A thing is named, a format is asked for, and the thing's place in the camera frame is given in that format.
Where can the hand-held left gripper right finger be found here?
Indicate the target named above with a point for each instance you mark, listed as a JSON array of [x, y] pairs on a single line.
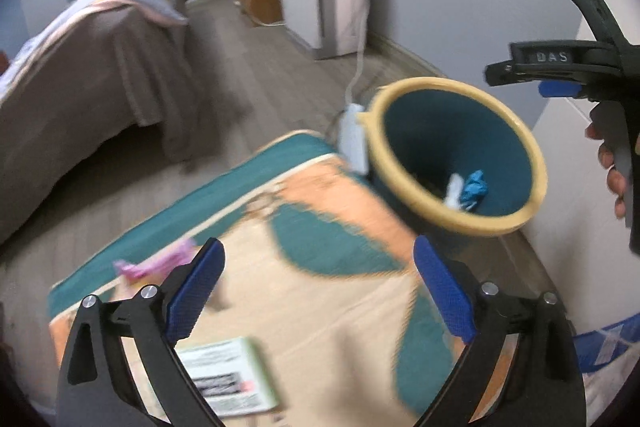
[[445, 292]]

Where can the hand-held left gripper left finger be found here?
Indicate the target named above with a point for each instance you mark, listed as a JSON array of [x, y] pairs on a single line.
[[195, 292]]

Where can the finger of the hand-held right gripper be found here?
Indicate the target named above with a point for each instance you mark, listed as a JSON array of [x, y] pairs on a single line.
[[560, 90], [505, 74]]

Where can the teal bin with yellow rim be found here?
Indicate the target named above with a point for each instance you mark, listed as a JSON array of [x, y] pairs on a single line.
[[425, 122]]

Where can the white tissue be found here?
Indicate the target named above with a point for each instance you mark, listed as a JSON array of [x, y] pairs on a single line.
[[454, 192]]

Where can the blue face mask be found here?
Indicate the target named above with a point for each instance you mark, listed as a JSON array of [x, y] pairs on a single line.
[[475, 189]]

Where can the person's right hand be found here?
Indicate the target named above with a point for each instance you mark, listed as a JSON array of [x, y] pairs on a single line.
[[611, 172]]

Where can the green white paper box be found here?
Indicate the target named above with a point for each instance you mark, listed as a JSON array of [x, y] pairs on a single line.
[[230, 372]]

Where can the teal orange patterned mat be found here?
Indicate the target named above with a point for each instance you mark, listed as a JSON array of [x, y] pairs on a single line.
[[325, 307]]

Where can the white power strip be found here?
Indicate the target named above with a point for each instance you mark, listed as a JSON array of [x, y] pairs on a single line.
[[352, 137]]

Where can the blue white printed cloth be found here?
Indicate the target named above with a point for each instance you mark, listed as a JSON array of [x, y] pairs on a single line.
[[607, 347]]

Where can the bed with grey blanket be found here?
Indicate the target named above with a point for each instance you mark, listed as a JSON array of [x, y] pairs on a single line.
[[75, 97]]

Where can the light blue printed duvet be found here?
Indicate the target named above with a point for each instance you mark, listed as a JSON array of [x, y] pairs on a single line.
[[125, 2]]

